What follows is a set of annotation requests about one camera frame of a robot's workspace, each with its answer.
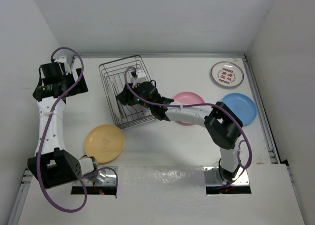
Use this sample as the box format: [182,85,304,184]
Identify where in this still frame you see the white plate orange sunburst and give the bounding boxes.
[116,99,126,119]

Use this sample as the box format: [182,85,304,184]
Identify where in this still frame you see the white plate red characters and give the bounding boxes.
[210,61,245,89]

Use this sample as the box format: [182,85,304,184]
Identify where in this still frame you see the yellow plastic plate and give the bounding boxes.
[84,125,125,163]

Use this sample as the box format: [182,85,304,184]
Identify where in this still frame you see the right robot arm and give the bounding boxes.
[116,81,243,183]

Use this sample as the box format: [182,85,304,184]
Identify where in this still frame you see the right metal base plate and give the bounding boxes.
[203,166,250,187]

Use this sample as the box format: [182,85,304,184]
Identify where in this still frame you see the blue plastic plate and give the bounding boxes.
[222,93,257,126]

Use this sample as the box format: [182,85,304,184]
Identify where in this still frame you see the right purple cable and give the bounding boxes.
[124,66,253,186]

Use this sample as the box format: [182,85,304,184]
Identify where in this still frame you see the grey wire dish rack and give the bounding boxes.
[98,55,155,129]

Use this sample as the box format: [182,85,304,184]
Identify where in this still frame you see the metal base plate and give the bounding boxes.
[82,166,118,187]
[203,166,250,187]

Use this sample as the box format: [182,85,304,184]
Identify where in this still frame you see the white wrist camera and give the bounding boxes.
[54,55,71,72]
[132,69,147,88]

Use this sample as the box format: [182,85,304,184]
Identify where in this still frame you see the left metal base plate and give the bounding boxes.
[82,166,118,187]

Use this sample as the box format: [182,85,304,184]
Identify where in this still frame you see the purple cable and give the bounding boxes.
[124,66,253,186]
[36,46,118,213]

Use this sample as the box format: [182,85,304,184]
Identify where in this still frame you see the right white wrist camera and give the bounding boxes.
[132,69,147,88]

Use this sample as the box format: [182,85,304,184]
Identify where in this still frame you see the pink plastic plate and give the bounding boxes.
[172,91,206,126]

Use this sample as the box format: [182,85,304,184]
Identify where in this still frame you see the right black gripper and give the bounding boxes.
[117,80,153,110]

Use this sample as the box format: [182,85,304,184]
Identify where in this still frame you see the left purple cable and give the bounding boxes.
[36,46,118,213]

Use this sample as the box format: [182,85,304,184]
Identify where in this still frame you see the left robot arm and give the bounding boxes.
[27,57,96,189]

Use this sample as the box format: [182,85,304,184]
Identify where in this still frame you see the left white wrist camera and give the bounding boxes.
[54,55,71,72]

